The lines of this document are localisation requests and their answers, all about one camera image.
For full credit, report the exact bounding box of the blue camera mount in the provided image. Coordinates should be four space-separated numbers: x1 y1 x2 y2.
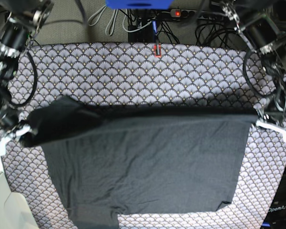
105 0 173 10

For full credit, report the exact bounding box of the black power strip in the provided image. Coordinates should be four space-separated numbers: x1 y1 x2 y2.
168 9 225 20

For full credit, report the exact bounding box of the dark grey T-shirt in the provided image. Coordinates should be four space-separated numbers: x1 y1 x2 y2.
22 97 257 229

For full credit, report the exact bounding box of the fan-patterned table cloth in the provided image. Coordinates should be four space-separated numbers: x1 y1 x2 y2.
9 43 286 229

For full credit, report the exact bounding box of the red and black clamp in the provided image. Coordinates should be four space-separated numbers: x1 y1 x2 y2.
154 43 162 58

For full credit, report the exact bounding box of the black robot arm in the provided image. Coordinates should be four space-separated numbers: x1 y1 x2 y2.
220 0 286 143
0 0 54 156

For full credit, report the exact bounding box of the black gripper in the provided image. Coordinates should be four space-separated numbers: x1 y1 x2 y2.
255 104 286 143
0 104 31 156

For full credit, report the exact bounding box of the black OpenArm base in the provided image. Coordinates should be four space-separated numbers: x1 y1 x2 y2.
261 167 286 229

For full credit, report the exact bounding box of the grey looped cable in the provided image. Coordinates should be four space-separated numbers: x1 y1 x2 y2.
87 5 120 36

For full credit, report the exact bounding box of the white plastic bin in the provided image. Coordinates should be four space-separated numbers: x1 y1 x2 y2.
0 173 38 229

